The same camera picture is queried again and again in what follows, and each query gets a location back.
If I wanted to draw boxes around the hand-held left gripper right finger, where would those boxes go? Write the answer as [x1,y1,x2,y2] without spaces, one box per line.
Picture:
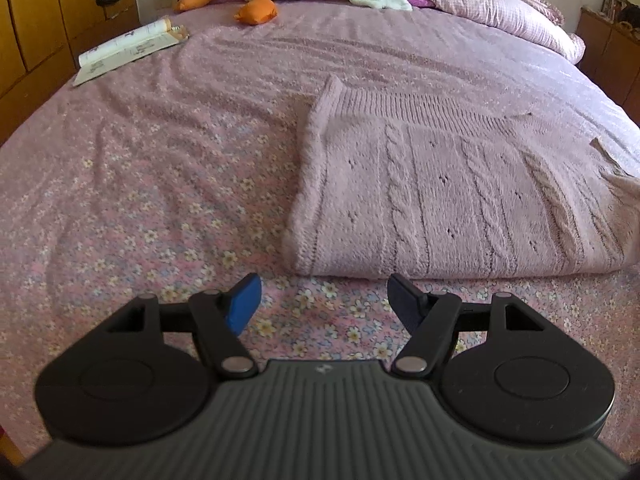
[388,273,548,379]

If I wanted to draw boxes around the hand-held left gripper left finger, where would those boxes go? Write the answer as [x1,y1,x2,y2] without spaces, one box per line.
[104,272,264,379]

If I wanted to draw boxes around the pink knitted sweater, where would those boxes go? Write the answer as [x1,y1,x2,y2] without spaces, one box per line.
[282,74,640,281]

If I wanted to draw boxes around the pink floral bed sheet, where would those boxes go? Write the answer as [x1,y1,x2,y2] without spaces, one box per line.
[0,0,640,461]

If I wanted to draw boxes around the white open book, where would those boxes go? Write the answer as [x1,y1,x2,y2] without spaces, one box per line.
[72,17,191,87]

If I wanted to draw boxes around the pink checked ruffled pillow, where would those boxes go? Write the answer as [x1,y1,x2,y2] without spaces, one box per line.
[425,0,587,64]

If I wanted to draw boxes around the brown wooden dresser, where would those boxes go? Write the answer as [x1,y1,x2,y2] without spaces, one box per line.
[576,5,640,126]

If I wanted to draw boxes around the light wooden wardrobe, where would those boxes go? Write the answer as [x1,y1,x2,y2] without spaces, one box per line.
[0,0,142,147]

